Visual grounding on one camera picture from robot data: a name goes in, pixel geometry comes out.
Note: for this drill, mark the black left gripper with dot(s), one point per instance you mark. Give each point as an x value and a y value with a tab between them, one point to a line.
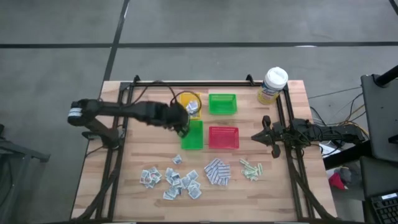
175	115

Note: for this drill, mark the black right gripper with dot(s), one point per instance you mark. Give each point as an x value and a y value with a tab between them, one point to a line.
278	137

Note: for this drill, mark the white blue alcohol wipe packet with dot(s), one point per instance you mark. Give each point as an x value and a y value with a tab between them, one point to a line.
174	190
194	105
192	175
195	192
168	196
170	172
177	159
186	182
188	107
194	114
176	177

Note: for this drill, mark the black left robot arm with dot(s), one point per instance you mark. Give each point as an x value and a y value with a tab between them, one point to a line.
124	110

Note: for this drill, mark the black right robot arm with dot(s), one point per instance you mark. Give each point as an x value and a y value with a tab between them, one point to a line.
326	133

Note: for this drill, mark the green plastic basket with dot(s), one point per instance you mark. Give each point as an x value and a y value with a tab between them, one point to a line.
222	104
196	137

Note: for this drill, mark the small pale sachet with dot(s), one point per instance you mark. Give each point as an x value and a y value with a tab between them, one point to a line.
260	168
244	161
248	170
252	177

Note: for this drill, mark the yellow plastic basket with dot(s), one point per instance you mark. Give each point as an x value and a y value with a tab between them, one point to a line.
185	98

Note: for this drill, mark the red plastic basket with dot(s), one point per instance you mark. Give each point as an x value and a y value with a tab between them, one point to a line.
224	137

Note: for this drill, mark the white blue-striped bandage wrapper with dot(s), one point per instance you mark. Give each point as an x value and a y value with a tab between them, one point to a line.
213	177
224	167
215	163
208	168
224	181
225	174

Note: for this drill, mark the white red-print packet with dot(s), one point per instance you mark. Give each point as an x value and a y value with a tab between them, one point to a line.
149	183
144	175
154	170
156	178

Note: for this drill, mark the Lysol wipes canister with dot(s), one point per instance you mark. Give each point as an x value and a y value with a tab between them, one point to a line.
275	79

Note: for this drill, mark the white paper sheet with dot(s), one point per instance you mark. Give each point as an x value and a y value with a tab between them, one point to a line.
326	149

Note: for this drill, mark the red cloth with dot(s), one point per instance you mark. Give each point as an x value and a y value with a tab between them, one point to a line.
337	182

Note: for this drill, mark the grey cloth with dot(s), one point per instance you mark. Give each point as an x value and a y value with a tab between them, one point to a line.
349	174

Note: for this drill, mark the black pole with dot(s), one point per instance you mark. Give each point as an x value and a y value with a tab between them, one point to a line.
387	76

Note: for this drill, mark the black laptop keyboard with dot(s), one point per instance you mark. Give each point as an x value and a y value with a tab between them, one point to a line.
385	211

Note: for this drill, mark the grey metal stand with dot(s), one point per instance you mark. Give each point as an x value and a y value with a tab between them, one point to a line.
25	152

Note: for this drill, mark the black metal table frame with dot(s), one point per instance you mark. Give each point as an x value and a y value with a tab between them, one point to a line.
217	83

